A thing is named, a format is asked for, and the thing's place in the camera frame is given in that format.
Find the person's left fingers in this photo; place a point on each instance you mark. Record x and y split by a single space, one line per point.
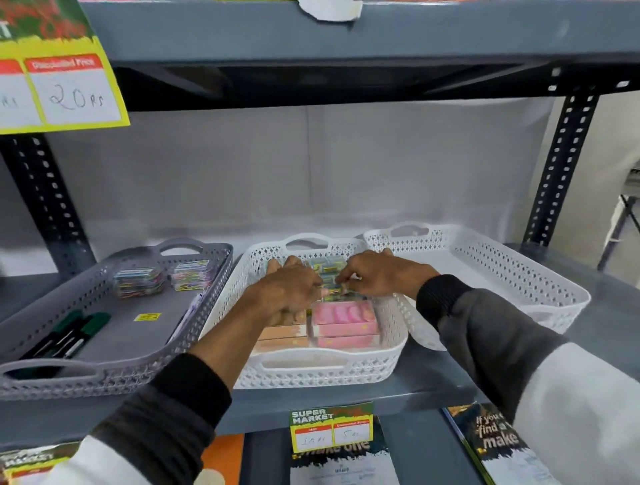
300 275

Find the small yellow sticker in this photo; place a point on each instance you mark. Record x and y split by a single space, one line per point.
147 317

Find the grey plastic basket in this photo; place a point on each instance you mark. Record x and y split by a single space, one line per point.
135 344

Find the small yellow price tag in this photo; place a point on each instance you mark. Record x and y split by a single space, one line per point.
330 429

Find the torn white paper label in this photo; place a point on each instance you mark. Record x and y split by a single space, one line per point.
330 9

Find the person's right forearm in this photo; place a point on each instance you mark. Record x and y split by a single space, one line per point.
500 344

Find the black and white notebook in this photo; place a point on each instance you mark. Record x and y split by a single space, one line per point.
345 467

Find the pink eraser box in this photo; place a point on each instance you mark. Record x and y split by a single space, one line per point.
345 342
345 316

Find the grey metal shelf rack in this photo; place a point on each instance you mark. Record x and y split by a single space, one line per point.
350 35

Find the orange book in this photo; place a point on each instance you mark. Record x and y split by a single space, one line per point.
227 459

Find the row of green packets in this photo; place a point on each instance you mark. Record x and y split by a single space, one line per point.
327 265

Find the person's right hand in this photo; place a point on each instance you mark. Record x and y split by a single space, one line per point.
387 277

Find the empty white plastic basket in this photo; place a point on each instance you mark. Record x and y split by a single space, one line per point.
480 270

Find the person's left forearm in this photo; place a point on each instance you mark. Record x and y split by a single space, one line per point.
215 359

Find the white basket holding stationery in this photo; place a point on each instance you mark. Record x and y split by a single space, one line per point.
310 367

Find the black metal stand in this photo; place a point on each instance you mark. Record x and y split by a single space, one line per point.
617 230

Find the green capped black marker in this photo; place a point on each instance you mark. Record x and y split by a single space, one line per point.
96 322
67 322

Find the large yellow price sign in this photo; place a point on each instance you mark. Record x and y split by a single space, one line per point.
60 85

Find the small green eraser packet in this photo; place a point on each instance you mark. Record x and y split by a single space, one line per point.
331 290

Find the person's right fingers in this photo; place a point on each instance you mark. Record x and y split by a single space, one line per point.
352 280

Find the black notebook with yellow print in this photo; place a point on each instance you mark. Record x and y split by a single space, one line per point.
490 439

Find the clear box of colourful clips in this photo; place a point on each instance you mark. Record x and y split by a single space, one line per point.
192 275
139 281

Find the person's left hand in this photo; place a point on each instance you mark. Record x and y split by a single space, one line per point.
287 295

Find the orange eraser box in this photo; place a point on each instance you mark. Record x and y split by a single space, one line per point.
282 344
285 332

